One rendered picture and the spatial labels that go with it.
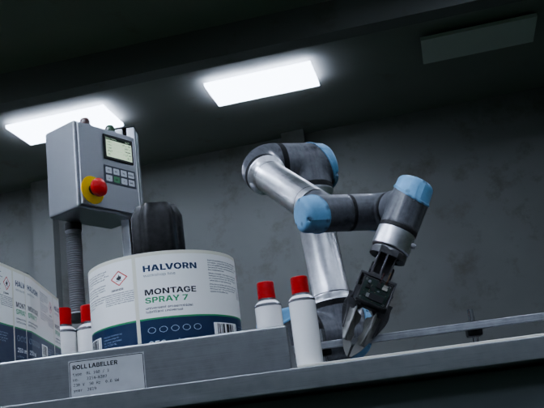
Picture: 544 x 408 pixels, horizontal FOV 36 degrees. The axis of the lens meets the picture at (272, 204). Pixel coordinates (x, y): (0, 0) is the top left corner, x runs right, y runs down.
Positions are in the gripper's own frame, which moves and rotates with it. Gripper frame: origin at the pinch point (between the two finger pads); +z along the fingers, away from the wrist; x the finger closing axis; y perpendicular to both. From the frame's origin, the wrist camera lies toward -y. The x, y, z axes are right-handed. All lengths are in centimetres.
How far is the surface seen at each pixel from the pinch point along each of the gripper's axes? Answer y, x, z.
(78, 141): 1, -67, -18
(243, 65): -673, -226, -323
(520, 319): -2.8, 27.8, -18.4
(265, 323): 2.7, -16.6, 1.7
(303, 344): 3.6, -8.3, 2.7
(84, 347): 3.2, -46.1, 19.0
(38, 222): -941, -467, -115
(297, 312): 3.4, -11.7, -2.3
